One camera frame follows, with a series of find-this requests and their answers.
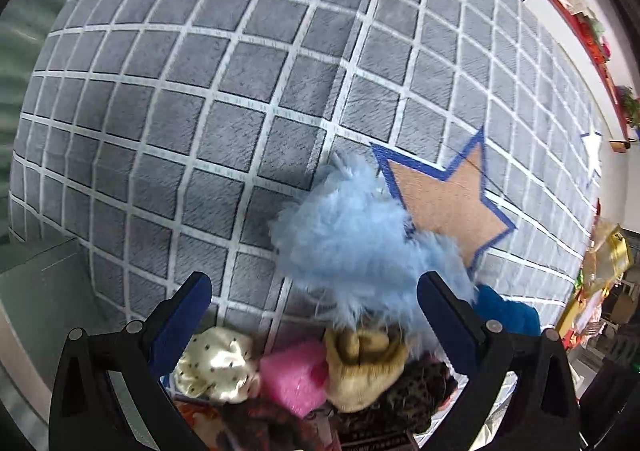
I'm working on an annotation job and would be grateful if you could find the light blue fluffy scrunchie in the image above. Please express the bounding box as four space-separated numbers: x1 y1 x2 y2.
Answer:
269 151 476 332

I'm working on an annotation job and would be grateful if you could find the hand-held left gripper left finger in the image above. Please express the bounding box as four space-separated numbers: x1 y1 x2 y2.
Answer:
48 271 213 451

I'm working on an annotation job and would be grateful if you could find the grey checked star blanket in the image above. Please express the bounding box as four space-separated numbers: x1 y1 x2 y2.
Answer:
7 0 603 329

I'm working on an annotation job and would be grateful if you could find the dark blue plush item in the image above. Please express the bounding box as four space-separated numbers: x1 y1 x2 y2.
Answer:
472 285 542 337

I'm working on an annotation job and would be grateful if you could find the cream polka dot scrunchie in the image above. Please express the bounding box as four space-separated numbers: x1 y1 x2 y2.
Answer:
174 326 261 404

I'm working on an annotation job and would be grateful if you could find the beige knit sock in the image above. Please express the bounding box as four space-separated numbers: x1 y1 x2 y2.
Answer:
322 323 411 412

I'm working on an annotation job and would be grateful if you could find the red wall ledge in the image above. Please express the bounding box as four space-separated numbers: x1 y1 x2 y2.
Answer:
515 0 633 148

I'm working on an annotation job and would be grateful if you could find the pink fluffy sponge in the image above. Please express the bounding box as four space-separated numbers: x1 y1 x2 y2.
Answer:
259 341 331 417

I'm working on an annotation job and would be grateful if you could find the leopard print cloth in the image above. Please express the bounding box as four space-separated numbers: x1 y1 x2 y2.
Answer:
340 356 458 434

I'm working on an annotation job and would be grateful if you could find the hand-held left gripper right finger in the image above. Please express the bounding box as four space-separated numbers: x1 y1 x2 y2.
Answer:
416 271 581 451

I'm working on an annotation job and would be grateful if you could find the gold snack packet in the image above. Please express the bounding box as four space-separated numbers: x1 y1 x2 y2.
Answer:
592 224 628 282

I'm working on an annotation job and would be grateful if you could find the potted green plant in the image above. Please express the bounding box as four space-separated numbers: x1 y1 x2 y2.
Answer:
617 85 640 128

